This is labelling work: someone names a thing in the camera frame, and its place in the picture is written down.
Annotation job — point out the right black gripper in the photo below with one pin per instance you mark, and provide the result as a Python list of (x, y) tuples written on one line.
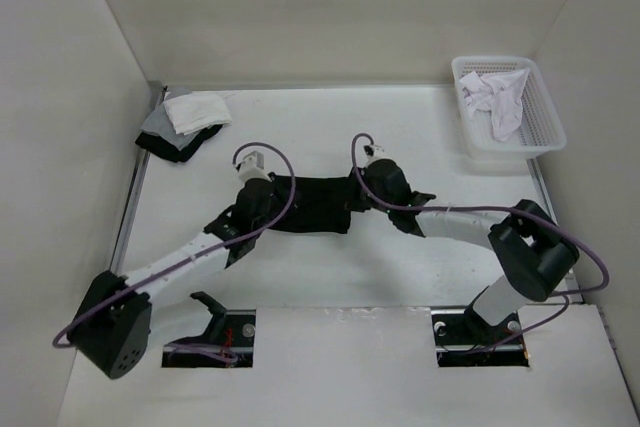
[(365, 173)]

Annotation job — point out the black tank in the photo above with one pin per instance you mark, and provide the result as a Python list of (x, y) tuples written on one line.
[(164, 150), (323, 205)]

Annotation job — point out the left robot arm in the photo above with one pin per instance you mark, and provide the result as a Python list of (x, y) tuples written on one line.
[(120, 316)]

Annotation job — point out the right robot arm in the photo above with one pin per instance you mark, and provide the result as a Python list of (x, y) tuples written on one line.
[(534, 258)]

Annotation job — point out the folded black tank top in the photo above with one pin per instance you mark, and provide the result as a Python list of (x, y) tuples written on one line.
[(164, 150)]

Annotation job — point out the folded grey tank top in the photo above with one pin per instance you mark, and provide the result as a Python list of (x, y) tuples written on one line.
[(159, 124)]

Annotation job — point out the white tank top in basket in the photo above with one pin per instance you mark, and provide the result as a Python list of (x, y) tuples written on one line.
[(498, 94)]

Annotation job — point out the white plastic basket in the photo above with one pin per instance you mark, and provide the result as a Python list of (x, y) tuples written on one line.
[(540, 130)]

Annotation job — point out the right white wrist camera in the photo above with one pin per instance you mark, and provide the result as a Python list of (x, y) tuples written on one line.
[(374, 153)]

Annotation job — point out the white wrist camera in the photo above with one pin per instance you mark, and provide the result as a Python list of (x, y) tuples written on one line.
[(251, 167), (374, 153)]

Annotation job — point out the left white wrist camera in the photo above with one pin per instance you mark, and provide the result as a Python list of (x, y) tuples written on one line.
[(251, 167)]

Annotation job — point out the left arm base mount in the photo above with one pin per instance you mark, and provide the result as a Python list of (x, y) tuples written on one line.
[(225, 342)]

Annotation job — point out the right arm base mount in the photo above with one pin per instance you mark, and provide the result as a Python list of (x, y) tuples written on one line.
[(462, 339)]

